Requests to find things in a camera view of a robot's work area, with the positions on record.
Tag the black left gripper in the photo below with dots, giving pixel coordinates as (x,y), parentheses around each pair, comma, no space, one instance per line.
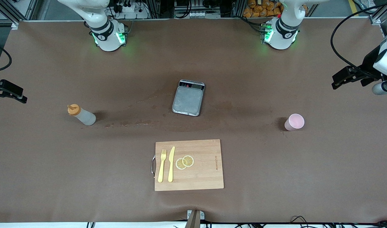
(368,64)

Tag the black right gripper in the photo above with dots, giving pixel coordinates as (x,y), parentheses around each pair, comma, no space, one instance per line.
(3,88)

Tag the pink plastic cup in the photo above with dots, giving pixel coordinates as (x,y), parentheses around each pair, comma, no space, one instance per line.
(294,122)

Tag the sauce bottle with orange cap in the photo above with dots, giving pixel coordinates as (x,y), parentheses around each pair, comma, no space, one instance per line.
(84,116)

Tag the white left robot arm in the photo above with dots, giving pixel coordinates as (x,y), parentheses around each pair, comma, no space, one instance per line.
(285,28)

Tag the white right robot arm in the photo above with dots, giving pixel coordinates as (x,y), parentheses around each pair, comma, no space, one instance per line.
(101,19)

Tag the bag of orange snacks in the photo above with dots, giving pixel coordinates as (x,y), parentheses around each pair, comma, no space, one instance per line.
(259,9)

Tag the brown table cover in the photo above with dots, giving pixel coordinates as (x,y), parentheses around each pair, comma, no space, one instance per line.
(275,177)

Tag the white power strip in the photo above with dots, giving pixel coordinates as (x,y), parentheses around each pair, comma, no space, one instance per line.
(130,11)

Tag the silver kitchen scale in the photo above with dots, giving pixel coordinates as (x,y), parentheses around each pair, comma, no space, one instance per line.
(187,100)

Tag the yellow plastic fork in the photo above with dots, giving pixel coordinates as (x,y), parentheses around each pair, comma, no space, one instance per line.
(161,167)

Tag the wooden cutting board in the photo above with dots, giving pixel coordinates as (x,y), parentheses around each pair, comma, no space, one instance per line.
(202,174)

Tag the yellow plastic knife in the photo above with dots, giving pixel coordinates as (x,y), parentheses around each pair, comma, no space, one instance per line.
(171,164)

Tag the lemon slice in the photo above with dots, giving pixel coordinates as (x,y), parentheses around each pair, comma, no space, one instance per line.
(188,161)
(179,164)

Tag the aluminium frame profile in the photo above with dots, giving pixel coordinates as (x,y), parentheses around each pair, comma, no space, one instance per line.
(19,12)
(381,22)

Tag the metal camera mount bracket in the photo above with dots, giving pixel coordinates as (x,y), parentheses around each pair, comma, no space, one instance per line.
(195,218)

